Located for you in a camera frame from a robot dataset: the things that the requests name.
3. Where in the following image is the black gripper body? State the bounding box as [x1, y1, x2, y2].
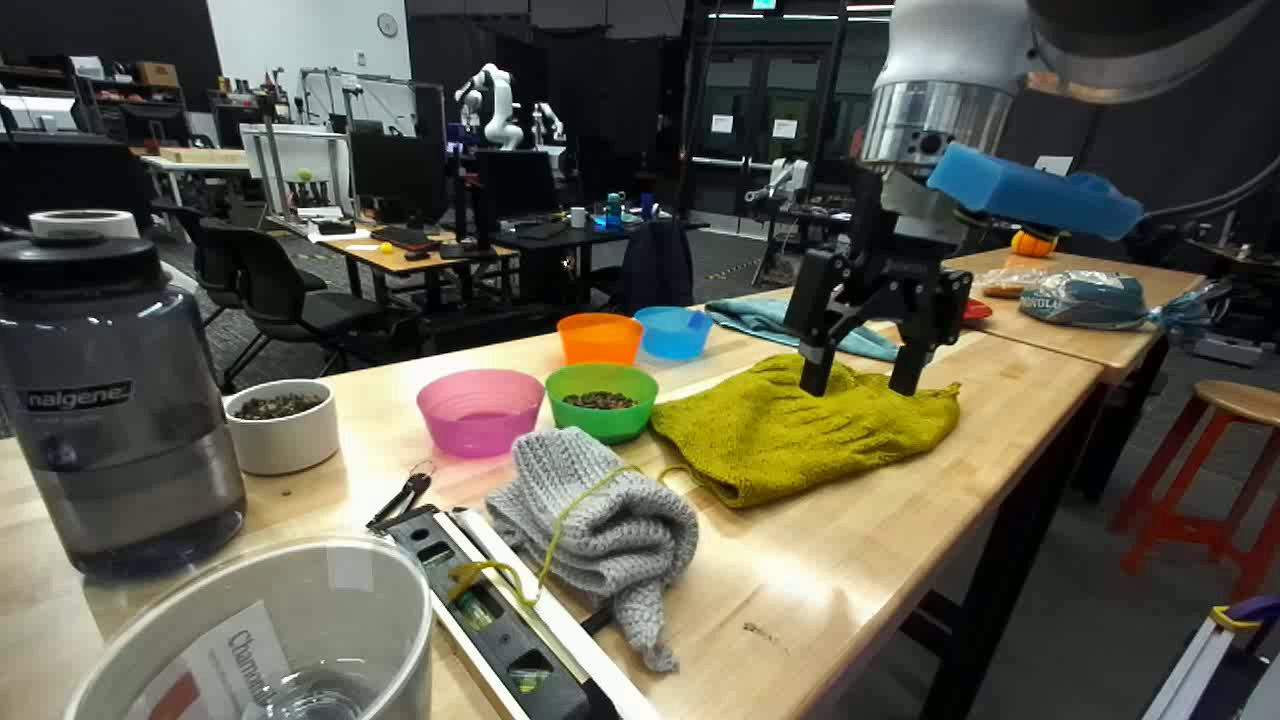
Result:
[843, 163, 971, 286]

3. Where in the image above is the yellow knitted cloth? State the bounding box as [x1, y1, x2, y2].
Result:
[648, 352, 966, 512]

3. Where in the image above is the teal cloth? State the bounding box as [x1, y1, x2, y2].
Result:
[706, 290, 905, 367]

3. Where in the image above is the grey knitted cloth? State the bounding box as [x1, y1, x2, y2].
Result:
[483, 422, 706, 674]

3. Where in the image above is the orange round object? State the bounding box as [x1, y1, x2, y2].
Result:
[1009, 228, 1066, 263]

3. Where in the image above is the plastic bag of blue cloths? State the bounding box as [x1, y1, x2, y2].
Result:
[1015, 269, 1153, 335]

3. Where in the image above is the blue plastic bowl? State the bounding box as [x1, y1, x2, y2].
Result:
[631, 304, 716, 364]

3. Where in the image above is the orange plastic bowl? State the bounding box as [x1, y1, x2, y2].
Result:
[551, 307, 648, 372]

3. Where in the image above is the green plastic bowl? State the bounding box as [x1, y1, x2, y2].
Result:
[545, 364, 665, 449]

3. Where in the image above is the black computer monitor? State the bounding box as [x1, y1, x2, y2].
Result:
[474, 149, 563, 232]
[349, 123, 452, 232]

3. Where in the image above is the red stool with wooden seat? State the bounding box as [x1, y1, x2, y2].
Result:
[1113, 375, 1280, 604]

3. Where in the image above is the pink plastic bowl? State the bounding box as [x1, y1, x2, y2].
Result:
[412, 367, 549, 465]

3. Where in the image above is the wooden background desk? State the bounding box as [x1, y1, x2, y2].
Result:
[272, 212, 519, 307]

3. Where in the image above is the black spirit level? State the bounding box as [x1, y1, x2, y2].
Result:
[384, 498, 665, 720]

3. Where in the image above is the black clip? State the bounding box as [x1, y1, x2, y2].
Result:
[368, 467, 436, 535]

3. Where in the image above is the black office chair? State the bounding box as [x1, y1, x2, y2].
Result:
[196, 215, 394, 390]

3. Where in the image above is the grey blender pitcher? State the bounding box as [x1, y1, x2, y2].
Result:
[0, 202, 252, 579]

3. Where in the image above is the blue wrist camera box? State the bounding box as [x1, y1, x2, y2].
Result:
[927, 138, 1148, 245]

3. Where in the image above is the wooden table with black frame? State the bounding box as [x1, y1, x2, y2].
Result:
[949, 245, 1212, 508]
[0, 285, 1113, 720]

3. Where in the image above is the aluminium frame rail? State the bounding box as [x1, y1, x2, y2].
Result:
[1142, 591, 1280, 720]

